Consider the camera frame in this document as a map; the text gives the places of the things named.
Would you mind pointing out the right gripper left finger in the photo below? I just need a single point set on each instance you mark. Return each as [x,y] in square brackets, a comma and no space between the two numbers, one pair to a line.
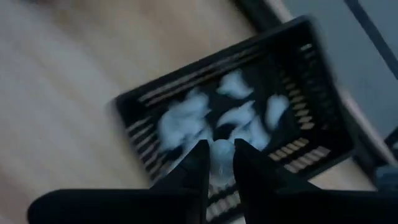
[124,208]

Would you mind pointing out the black plastic mesh basket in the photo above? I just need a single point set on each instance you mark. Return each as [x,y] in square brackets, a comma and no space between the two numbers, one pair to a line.
[280,62]

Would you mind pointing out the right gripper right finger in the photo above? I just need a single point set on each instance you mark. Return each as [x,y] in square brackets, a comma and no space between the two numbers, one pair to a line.
[311,208]

